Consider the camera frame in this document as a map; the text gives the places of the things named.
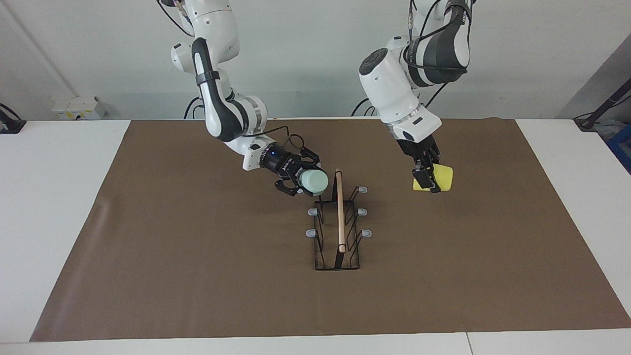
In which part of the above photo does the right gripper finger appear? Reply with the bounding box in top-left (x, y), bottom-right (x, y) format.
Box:
top-left (274, 178), bottom-right (307, 197)
top-left (295, 146), bottom-right (321, 170)

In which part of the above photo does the yellow plastic cup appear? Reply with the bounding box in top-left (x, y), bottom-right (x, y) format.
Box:
top-left (413, 164), bottom-right (454, 192)

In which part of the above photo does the pale green plastic cup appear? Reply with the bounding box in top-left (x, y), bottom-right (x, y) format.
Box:
top-left (299, 169), bottom-right (329, 194)

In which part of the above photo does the brown table mat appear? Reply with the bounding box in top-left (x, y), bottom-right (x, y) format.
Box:
top-left (30, 117), bottom-right (631, 342)

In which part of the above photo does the black stand with pole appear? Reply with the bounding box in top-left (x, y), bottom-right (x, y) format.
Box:
top-left (574, 79), bottom-right (631, 131)

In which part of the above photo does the blue crate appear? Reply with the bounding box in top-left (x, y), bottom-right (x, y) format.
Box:
top-left (605, 123), bottom-right (631, 174)

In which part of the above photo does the white power strip box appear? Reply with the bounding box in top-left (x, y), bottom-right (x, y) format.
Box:
top-left (52, 96), bottom-right (106, 120)

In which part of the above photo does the black table clamp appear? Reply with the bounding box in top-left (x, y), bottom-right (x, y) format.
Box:
top-left (0, 104), bottom-right (26, 135)

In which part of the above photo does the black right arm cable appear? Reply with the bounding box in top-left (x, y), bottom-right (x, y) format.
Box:
top-left (157, 0), bottom-right (307, 154)

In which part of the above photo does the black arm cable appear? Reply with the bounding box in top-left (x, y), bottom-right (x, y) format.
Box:
top-left (157, 0), bottom-right (307, 154)
top-left (405, 0), bottom-right (470, 110)

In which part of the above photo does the black wire cup rack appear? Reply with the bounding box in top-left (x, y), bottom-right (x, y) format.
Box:
top-left (306, 168), bottom-right (373, 271)

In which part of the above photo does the black left base cable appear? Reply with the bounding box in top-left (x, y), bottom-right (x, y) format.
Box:
top-left (351, 98), bottom-right (376, 117)

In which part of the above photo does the black base cable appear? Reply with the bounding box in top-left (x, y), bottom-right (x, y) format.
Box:
top-left (184, 96), bottom-right (204, 120)
top-left (351, 98), bottom-right (376, 117)

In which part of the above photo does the black right base cable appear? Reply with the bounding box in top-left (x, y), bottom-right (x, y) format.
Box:
top-left (184, 96), bottom-right (204, 120)

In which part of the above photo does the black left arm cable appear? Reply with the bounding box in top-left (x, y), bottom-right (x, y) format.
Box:
top-left (405, 0), bottom-right (470, 110)

